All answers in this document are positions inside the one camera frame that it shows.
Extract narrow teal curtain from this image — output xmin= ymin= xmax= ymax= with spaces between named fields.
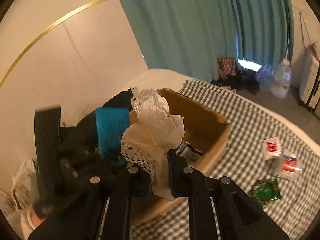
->
xmin=223 ymin=0 xmax=295 ymax=63

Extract wide teal curtain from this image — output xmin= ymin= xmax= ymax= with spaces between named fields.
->
xmin=110 ymin=0 xmax=241 ymax=78

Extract dark pile on floor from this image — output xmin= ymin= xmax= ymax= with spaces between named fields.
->
xmin=211 ymin=66 xmax=261 ymax=95

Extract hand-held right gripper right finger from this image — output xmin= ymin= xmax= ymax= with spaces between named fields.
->
xmin=167 ymin=149 xmax=290 ymax=240

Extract brown cardboard box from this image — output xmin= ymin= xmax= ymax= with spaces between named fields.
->
xmin=126 ymin=88 xmax=231 ymax=221

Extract patterned white cloth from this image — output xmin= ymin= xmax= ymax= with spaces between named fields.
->
xmin=10 ymin=159 xmax=42 ymax=238

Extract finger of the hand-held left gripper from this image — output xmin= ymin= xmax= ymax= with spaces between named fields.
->
xmin=34 ymin=106 xmax=62 ymax=198
xmin=94 ymin=107 xmax=131 ymax=167

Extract white lace cloth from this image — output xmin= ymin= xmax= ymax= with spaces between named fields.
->
xmin=121 ymin=89 xmax=186 ymax=200

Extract dark wall cable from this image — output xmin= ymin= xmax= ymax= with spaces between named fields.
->
xmin=298 ymin=12 xmax=318 ymax=53

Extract white hard suitcase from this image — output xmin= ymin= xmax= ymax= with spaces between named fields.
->
xmin=298 ymin=49 xmax=320 ymax=118

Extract dark floral patterned bag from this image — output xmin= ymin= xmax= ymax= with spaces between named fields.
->
xmin=217 ymin=57 xmax=238 ymax=77

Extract red and white packets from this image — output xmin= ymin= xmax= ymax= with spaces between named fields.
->
xmin=273 ymin=150 xmax=303 ymax=181

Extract green foil wrapper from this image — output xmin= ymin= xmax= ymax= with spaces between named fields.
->
xmin=249 ymin=177 xmax=282 ymax=209

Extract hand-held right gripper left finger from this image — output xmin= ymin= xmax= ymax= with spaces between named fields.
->
xmin=27 ymin=166 xmax=153 ymax=240

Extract large clear water bottle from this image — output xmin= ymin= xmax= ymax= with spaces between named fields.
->
xmin=271 ymin=58 xmax=293 ymax=99

